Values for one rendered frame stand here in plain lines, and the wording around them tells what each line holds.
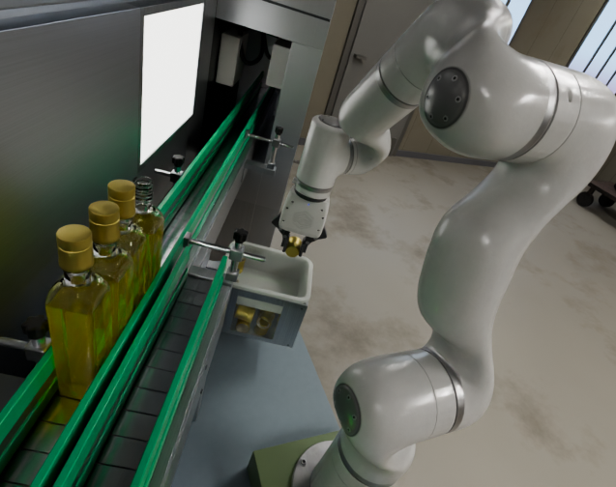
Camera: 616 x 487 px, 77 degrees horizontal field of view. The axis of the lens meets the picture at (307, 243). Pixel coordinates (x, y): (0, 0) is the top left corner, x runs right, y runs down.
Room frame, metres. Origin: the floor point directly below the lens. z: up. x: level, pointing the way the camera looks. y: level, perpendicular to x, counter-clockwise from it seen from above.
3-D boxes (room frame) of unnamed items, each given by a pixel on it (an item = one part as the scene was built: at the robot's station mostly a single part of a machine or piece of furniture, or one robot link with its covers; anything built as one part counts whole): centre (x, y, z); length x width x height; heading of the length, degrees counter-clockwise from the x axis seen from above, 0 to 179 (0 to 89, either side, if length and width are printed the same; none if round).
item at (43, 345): (0.29, 0.32, 1.11); 0.07 x 0.04 x 0.13; 97
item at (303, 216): (0.78, 0.03, 1.19); 0.10 x 0.07 x 0.11; 95
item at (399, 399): (0.36, -0.19, 1.13); 0.19 x 0.12 x 0.24; 122
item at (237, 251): (0.63, 0.16, 1.12); 0.17 x 0.03 x 0.12; 97
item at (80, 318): (0.31, 0.25, 1.16); 0.06 x 0.06 x 0.21; 7
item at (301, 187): (0.78, 0.03, 1.25); 0.09 x 0.08 x 0.03; 95
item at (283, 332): (0.75, 0.10, 0.92); 0.27 x 0.17 x 0.15; 97
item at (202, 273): (0.62, 0.17, 1.02); 0.09 x 0.04 x 0.07; 97
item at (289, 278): (0.75, 0.07, 0.97); 0.22 x 0.17 x 0.09; 97
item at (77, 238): (0.31, 0.25, 1.31); 0.04 x 0.04 x 0.04
